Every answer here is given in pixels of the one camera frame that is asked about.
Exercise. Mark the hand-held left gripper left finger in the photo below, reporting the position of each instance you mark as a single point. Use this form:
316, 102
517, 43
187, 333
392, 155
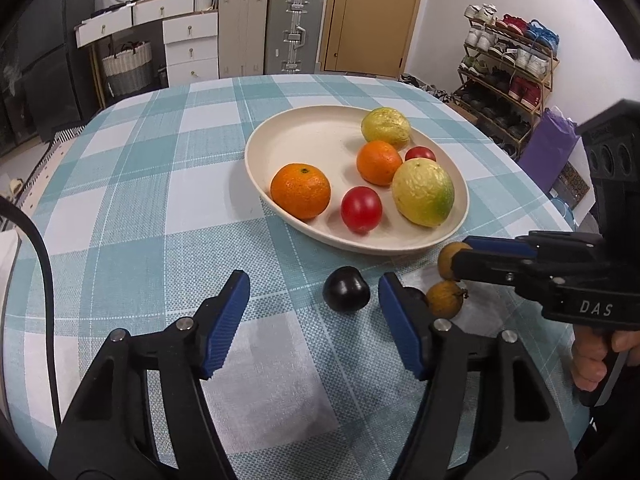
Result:
227, 325

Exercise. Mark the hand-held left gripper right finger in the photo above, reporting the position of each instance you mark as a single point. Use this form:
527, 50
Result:
400, 325

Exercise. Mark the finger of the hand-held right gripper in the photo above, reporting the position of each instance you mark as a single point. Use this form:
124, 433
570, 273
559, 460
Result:
495, 244
490, 270

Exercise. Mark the dark purple plum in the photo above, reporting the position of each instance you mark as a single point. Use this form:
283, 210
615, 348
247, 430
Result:
416, 294
346, 290

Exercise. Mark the brown longan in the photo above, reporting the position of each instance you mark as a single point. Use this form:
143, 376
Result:
447, 257
444, 300

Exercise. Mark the green yellow citrus fruit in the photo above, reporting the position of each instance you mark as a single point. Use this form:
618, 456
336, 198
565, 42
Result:
422, 192
386, 126

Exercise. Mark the small red plum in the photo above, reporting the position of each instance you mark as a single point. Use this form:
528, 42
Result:
420, 153

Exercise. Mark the large red plum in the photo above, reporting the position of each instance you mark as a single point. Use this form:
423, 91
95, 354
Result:
361, 209

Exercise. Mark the orange mandarin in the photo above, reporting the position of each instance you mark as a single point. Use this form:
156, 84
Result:
379, 162
301, 191

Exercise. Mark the cream round plate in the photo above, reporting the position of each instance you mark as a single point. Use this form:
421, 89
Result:
320, 140

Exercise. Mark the person's right hand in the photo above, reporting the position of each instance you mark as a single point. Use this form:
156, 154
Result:
592, 360

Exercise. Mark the patterned doormat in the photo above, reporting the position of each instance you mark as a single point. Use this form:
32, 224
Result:
572, 185

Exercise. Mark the purple bag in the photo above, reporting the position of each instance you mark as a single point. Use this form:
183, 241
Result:
547, 145

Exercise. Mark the wooden shoe rack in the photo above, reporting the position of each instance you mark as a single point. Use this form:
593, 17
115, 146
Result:
550, 72

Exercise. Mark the scattered sneakers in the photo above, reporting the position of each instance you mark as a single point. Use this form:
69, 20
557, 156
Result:
422, 85

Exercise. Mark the rows of assorted shoes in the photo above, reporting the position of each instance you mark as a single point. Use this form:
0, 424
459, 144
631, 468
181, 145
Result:
500, 60

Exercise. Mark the wooden door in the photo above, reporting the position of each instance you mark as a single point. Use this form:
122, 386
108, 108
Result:
370, 15

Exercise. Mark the woven grey white basket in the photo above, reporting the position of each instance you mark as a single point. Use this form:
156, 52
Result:
127, 72

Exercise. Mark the white desk with drawers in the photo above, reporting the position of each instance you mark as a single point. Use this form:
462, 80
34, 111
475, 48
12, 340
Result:
192, 45

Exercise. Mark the silver suitcase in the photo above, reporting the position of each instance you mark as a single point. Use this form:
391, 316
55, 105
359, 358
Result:
295, 30

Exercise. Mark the beige suitcase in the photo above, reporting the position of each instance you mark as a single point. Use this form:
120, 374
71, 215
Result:
242, 30

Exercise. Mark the dark glass wardrobe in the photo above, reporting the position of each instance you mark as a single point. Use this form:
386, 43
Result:
35, 60

